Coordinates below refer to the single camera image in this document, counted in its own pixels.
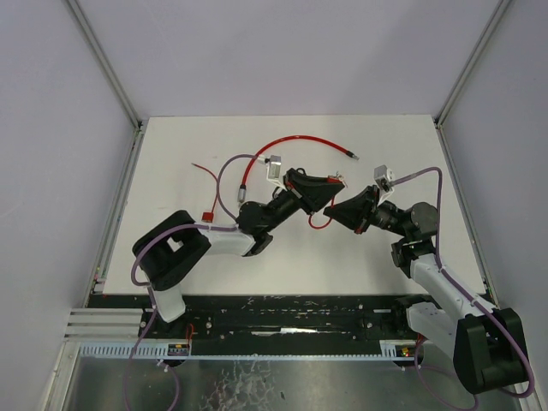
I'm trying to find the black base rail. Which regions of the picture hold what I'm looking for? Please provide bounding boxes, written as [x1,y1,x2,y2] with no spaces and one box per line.
[85,293,497,356]

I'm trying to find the aluminium frame post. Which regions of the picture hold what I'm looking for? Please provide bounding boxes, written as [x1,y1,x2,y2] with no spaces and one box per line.
[63,0,142,129]
[433,0,514,129]

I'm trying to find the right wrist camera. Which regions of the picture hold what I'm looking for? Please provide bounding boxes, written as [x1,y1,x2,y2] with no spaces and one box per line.
[373,164,395,204]

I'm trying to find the grey slotted cable duct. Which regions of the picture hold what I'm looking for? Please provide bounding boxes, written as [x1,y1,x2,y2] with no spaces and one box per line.
[80,341,414,361]

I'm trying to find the thick red cable lock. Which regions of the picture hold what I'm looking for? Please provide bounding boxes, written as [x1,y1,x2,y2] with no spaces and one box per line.
[235,134,360,205]

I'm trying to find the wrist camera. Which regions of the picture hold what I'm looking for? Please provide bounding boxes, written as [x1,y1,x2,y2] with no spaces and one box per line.
[265,155,283,188]
[373,164,395,204]

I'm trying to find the red cable padlock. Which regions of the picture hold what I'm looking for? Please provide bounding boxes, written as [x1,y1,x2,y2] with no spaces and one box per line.
[190,161,220,223]
[307,173,348,230]

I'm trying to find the left aluminium frame post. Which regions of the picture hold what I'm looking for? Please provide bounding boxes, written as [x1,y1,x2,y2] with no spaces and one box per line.
[63,0,142,129]

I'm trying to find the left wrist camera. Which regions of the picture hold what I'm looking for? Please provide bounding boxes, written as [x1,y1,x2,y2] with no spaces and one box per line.
[265,155,283,188]

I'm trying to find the right aluminium frame post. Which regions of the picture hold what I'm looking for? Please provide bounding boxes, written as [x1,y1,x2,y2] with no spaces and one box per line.
[433,0,514,129]

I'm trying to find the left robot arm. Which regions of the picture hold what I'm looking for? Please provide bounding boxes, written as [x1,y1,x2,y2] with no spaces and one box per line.
[130,169,345,323]

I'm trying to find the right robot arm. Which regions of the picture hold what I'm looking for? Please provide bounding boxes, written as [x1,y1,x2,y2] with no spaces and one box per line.
[324,186,534,394]

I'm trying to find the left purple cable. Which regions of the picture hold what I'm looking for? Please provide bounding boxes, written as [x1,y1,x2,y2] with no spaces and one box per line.
[123,152,269,411]

